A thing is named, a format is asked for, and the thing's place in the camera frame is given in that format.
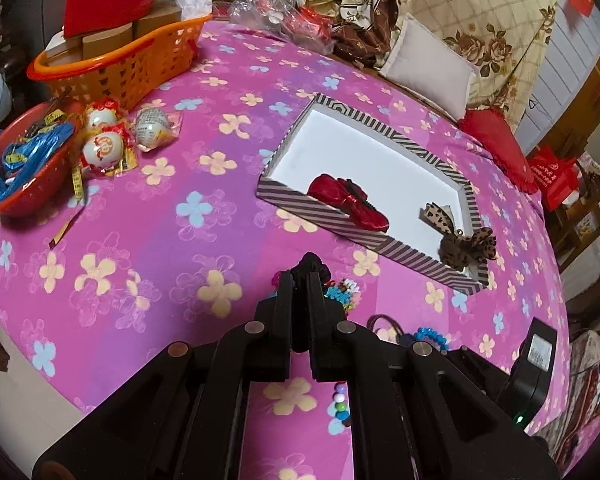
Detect blue plastic bag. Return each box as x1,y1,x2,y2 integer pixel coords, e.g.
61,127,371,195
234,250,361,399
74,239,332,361
0,120,76,206

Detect dark amber bead bracelet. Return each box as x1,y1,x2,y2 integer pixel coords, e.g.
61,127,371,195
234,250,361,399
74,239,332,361
367,314,406,343

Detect black scrunchie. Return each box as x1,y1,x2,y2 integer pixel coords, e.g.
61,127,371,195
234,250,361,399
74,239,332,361
287,252,333,291

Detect orange plastic basket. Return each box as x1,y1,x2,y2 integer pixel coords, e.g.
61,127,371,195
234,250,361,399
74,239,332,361
27,14,213,111

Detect blue bead bracelet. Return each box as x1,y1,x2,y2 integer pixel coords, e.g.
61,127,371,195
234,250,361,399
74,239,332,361
412,327,451,353

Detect colourful flower bead bracelet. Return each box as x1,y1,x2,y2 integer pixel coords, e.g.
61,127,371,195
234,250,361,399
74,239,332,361
325,277,363,313

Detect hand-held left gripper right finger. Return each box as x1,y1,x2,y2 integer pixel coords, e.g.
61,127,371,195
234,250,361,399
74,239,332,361
307,272,546,480

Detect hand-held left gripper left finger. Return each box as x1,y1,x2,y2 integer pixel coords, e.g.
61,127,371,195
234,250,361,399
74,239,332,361
32,272,293,480

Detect pastel bead bracelet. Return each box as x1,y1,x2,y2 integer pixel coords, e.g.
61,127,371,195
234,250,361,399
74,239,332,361
327,382,353,431

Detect red shopping bag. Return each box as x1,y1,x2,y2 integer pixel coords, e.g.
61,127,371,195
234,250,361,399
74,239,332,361
527,146,581,211

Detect red plastic bowl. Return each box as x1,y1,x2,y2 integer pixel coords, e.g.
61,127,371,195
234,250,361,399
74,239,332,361
0,100,88,218

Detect beige floral quilt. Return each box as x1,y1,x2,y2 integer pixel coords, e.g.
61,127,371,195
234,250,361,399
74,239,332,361
340,0,558,126

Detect wrapped white balls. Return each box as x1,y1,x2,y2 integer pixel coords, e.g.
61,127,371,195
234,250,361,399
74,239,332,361
80,130,126,171

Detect crumpled white tissue paper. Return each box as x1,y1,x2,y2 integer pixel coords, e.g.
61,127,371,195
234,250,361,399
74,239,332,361
170,0,213,18

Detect grey printed wrapped ornament ball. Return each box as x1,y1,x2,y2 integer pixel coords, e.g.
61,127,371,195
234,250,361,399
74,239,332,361
132,107,173,148

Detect yellow measuring tape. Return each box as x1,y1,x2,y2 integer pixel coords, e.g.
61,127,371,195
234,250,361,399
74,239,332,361
49,162,85,250

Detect striped white box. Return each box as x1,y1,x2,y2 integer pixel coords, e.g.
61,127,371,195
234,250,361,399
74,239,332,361
256,92,490,296

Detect red heart pillow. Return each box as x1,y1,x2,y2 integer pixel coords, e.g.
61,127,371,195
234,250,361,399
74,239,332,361
457,107,538,193

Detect white pillow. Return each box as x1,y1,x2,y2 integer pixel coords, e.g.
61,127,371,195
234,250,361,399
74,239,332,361
377,12,481,121

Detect white red wrapped ornament ball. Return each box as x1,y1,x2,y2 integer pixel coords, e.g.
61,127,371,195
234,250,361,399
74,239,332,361
85,100,121,131

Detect clear plastic bag pile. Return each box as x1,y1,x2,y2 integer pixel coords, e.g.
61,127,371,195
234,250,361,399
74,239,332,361
227,0,336,53

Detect leopard print hair bow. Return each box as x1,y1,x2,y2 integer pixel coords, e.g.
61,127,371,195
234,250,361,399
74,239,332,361
420,202,498,267

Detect red hair bow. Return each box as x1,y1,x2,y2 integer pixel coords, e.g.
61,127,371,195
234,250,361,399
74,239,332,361
307,174,390,233

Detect brown cardboard box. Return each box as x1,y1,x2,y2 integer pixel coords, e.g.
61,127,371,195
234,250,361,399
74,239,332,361
82,22,133,61
132,0,183,36

